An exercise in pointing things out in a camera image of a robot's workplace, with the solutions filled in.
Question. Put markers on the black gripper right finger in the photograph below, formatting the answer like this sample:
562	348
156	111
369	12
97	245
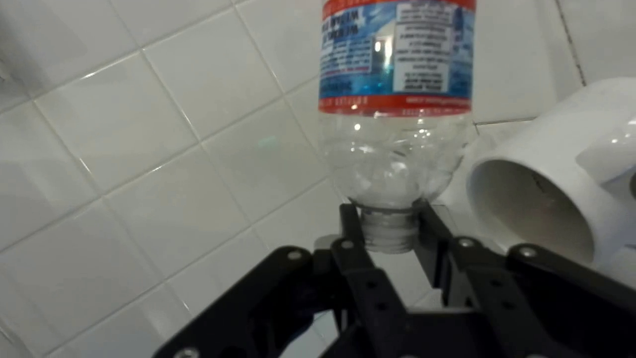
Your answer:
544	304

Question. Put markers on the white ceramic mug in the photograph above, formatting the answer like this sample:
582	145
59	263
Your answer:
564	165

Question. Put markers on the clear plastic water bottle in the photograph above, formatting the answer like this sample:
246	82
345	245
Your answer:
397	92

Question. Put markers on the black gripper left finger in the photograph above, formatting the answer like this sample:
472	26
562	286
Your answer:
291	304

